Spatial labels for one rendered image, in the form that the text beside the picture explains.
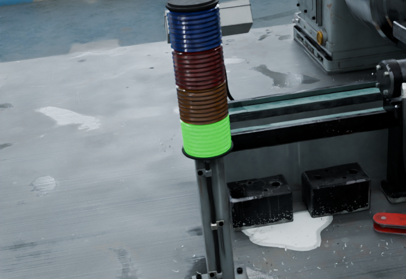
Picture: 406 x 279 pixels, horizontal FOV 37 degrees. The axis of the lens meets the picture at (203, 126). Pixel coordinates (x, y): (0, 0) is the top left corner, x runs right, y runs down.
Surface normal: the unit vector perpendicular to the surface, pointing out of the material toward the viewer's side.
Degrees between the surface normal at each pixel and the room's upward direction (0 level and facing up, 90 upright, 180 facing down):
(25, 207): 0
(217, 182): 90
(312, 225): 0
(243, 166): 90
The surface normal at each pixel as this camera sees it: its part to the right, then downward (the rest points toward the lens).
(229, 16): 0.06, -0.14
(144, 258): -0.10, -0.90
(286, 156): 0.14, 0.42
